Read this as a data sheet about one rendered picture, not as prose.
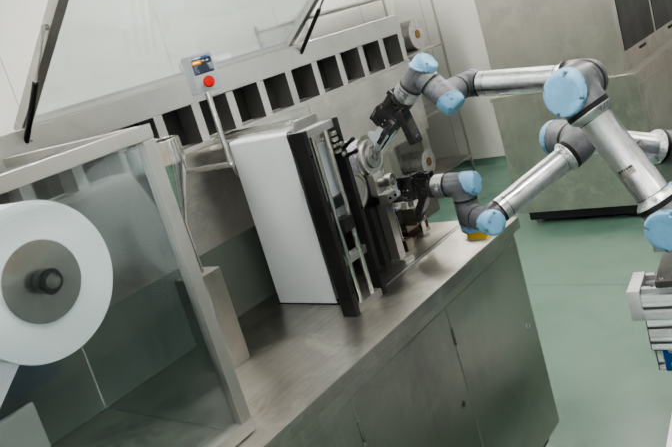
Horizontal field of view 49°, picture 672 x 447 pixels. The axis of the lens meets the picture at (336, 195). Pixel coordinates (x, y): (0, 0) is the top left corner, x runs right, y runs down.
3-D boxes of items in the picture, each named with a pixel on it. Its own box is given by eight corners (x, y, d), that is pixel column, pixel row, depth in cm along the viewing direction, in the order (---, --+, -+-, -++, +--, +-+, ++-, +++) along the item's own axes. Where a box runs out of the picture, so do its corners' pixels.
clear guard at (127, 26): (73, -35, 158) (71, -37, 158) (27, 123, 190) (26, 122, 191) (352, -72, 236) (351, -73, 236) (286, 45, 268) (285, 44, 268)
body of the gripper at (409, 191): (405, 171, 247) (436, 167, 239) (412, 195, 249) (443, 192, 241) (393, 179, 241) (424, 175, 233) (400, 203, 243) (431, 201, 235)
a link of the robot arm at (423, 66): (432, 71, 212) (411, 52, 214) (414, 100, 219) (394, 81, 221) (446, 66, 218) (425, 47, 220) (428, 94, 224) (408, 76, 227)
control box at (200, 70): (200, 94, 190) (188, 56, 188) (191, 96, 195) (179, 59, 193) (225, 86, 193) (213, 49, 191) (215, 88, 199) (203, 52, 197)
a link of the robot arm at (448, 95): (476, 91, 218) (449, 67, 221) (456, 101, 210) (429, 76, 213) (463, 110, 223) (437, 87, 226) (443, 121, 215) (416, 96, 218)
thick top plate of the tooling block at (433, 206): (417, 225, 252) (413, 208, 250) (328, 231, 277) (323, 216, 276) (440, 208, 264) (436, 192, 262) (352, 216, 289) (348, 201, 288)
